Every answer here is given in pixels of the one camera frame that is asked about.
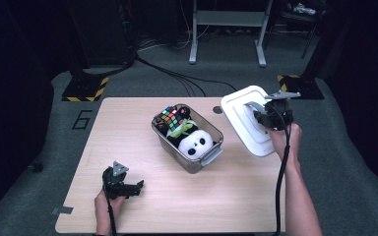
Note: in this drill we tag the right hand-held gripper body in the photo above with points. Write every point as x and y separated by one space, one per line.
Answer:
279 114

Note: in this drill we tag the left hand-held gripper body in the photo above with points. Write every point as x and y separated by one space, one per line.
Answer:
113 187

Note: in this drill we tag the clear brown storage box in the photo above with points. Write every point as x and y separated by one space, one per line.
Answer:
190 165

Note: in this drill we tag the panda plush toy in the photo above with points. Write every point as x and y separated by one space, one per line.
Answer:
197 144

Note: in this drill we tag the colourful puzzle cube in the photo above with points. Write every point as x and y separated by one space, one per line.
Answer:
172 118

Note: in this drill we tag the person's left hand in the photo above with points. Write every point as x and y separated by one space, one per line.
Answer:
105 213

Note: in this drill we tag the person's right hand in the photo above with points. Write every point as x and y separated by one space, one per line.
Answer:
292 144

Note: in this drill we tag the black striped stand base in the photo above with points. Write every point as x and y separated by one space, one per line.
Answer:
308 88
85 88

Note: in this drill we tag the dark round table grommet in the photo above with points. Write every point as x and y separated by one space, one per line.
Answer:
217 109

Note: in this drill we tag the dark chair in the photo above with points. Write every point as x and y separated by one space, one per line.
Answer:
309 39

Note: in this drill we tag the dark curtain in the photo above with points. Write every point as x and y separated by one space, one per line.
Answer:
367 98
13 98

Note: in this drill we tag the white metal stand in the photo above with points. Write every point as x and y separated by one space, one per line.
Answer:
229 18

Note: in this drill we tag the crumpled white cloth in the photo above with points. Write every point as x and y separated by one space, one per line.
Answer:
303 9

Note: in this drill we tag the large dark cabinet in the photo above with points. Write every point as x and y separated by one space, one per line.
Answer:
105 32

